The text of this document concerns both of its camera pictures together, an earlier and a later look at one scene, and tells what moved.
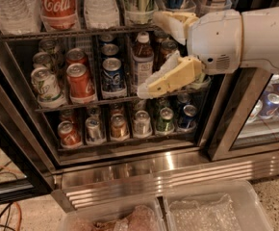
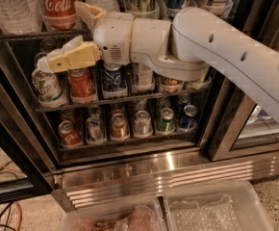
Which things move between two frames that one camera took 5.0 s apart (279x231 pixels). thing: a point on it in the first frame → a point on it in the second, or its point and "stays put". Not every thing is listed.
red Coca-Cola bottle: (59, 7) stays put
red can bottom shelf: (69, 135) stays put
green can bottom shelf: (165, 122) stays put
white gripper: (216, 40) → (113, 38)
